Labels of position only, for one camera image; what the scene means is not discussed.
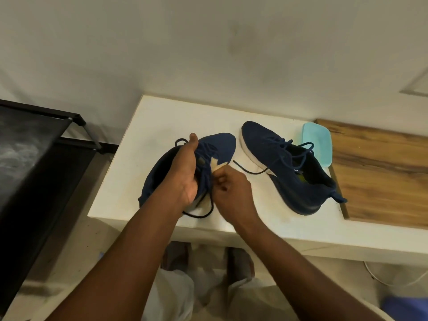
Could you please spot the beige cleaning cloth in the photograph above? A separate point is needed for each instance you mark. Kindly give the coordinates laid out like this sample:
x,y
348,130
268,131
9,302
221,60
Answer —
x,y
215,165

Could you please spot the light blue plastic container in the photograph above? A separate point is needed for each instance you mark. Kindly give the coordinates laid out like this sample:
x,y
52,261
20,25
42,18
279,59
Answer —
x,y
317,143

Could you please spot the white shorts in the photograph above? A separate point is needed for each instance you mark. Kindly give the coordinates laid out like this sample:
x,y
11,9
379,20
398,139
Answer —
x,y
200,297

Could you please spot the person's right foot grey sock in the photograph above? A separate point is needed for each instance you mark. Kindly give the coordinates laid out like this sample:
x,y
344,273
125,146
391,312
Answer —
x,y
239,264

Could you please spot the person's foot grey sock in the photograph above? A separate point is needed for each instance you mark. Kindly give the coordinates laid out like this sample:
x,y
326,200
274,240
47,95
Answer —
x,y
175,255
239,264

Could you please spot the person's left hand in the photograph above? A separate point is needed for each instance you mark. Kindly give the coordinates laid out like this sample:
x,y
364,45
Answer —
x,y
182,173

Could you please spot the brown wooden board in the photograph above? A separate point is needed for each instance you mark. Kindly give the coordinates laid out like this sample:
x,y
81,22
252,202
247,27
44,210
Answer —
x,y
384,177

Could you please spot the blue plastic bag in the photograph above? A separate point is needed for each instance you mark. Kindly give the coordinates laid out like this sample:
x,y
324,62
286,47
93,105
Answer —
x,y
408,309

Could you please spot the person's left foot grey sock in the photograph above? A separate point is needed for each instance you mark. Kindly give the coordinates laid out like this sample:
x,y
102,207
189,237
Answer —
x,y
175,255

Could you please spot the person's left forearm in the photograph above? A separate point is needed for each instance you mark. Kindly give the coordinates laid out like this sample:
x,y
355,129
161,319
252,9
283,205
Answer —
x,y
117,264

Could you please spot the person's right hand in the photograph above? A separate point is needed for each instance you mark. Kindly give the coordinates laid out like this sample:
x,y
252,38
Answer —
x,y
234,197

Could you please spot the person's right forearm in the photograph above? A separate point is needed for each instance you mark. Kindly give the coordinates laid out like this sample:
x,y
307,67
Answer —
x,y
307,274

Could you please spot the black shoe rack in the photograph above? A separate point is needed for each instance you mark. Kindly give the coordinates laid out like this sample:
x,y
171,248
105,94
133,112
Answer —
x,y
30,157

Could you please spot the white wall switch plate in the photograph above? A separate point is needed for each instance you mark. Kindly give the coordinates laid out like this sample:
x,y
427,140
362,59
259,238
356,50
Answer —
x,y
418,85

